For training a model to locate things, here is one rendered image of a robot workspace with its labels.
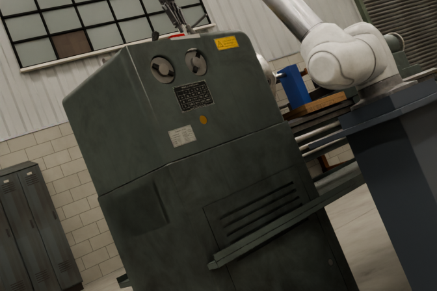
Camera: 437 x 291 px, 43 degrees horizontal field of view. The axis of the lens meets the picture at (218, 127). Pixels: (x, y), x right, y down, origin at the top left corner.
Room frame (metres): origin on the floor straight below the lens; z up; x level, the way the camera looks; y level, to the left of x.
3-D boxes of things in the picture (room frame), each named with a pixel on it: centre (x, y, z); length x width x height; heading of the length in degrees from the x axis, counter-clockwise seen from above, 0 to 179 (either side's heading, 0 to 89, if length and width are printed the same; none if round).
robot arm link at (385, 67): (1.96, -0.57, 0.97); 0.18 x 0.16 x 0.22; 139
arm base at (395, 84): (1.98, -0.59, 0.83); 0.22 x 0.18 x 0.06; 124
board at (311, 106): (2.56, -0.35, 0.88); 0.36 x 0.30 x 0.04; 43
